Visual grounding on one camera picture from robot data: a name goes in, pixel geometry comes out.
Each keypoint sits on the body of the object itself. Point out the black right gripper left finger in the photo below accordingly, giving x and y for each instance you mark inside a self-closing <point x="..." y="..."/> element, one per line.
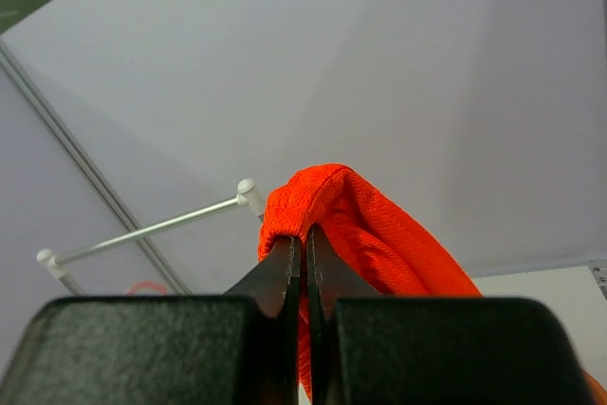
<point x="239" y="347"/>

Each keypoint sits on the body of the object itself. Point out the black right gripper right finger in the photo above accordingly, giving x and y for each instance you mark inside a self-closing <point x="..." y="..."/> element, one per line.
<point x="367" y="348"/>

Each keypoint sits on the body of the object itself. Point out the orange shorts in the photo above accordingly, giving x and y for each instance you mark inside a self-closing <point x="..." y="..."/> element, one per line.
<point x="387" y="248"/>

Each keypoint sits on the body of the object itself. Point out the pink clothes hanger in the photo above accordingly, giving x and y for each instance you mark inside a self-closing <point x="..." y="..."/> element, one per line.
<point x="146" y="288"/>

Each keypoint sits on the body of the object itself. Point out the white metal clothes rack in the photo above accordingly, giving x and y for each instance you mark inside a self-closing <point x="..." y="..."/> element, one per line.
<point x="247" y="195"/>

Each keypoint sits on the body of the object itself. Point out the orange plastic laundry basket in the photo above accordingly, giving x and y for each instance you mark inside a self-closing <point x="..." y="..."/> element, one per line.
<point x="598" y="393"/>

